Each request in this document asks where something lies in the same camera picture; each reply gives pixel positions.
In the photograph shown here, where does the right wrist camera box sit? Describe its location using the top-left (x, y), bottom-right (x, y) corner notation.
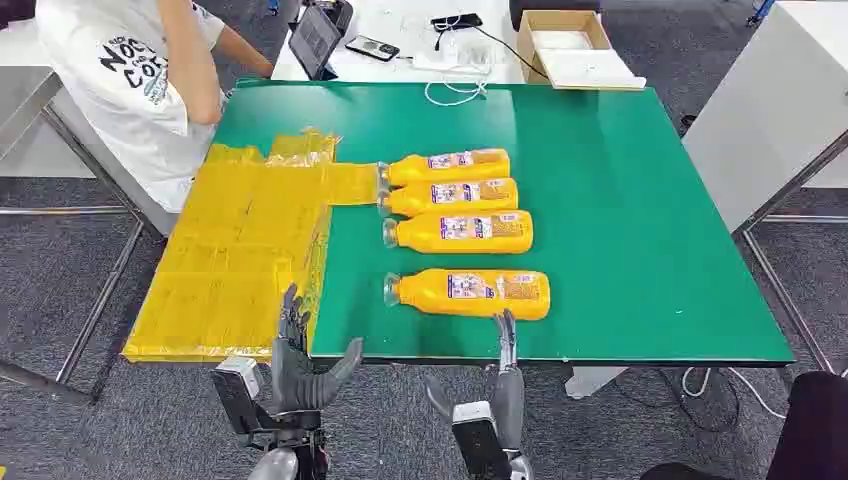
top-left (450, 400), bottom-right (513, 480)

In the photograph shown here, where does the white table leg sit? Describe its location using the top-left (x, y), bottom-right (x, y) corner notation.
top-left (564, 365), bottom-right (630, 401)

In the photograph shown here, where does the steel bench frame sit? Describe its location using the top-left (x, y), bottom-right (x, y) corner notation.
top-left (0, 66), bottom-right (181, 407)

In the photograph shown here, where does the black device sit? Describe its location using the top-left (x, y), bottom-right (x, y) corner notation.
top-left (311, 0), bottom-right (355, 38)

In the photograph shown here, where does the black smartphone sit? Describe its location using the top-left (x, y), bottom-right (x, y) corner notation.
top-left (344, 34), bottom-right (401, 63)

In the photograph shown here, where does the person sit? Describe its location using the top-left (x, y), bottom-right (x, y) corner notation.
top-left (639, 369), bottom-right (848, 480)
top-left (34, 0), bottom-right (276, 215)

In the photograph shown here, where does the black floor cable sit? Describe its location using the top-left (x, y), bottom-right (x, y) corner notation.
top-left (612, 367), bottom-right (742, 436)

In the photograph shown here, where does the yellow plastic sheet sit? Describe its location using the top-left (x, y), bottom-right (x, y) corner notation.
top-left (122, 127), bottom-right (381, 365)

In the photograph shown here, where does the white power strip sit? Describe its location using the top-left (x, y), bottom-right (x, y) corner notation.
top-left (410, 51), bottom-right (493, 76)

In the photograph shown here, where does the green table mat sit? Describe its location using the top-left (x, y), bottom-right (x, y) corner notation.
top-left (213, 79), bottom-right (796, 368)

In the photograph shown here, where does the black power bank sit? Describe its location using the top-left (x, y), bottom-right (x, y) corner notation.
top-left (430, 13), bottom-right (484, 33)

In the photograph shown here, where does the black tablet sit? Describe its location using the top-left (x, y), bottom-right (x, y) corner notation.
top-left (288, 5), bottom-right (343, 82)

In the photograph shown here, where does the orange drink bottle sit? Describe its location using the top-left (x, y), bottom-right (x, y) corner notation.
top-left (377, 148), bottom-right (512, 189)
top-left (382, 209), bottom-right (535, 256)
top-left (377, 177), bottom-right (520, 219)
top-left (382, 268), bottom-right (552, 323)

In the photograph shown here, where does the white floor cable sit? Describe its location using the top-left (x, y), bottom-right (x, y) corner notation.
top-left (680, 366), bottom-right (790, 421)

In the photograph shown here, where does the thin black cable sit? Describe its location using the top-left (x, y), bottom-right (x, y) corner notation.
top-left (433, 26), bottom-right (551, 83)

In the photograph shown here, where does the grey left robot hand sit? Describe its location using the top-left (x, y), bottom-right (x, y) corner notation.
top-left (269, 283), bottom-right (365, 414)

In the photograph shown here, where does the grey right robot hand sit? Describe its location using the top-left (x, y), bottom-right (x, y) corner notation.
top-left (423, 308), bottom-right (527, 455)

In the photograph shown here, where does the white side table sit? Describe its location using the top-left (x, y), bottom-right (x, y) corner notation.
top-left (680, 0), bottom-right (848, 234)

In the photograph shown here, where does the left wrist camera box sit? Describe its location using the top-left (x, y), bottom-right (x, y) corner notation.
top-left (210, 356), bottom-right (267, 436)

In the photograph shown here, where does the white looped cable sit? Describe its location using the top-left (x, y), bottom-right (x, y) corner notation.
top-left (423, 79), bottom-right (490, 108)

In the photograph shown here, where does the open cardboard box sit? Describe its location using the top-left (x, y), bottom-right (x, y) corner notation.
top-left (516, 9), bottom-right (648, 92)

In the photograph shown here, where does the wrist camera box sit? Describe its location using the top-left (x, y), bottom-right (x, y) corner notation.
top-left (210, 356), bottom-right (267, 436)
top-left (450, 400), bottom-right (513, 480)

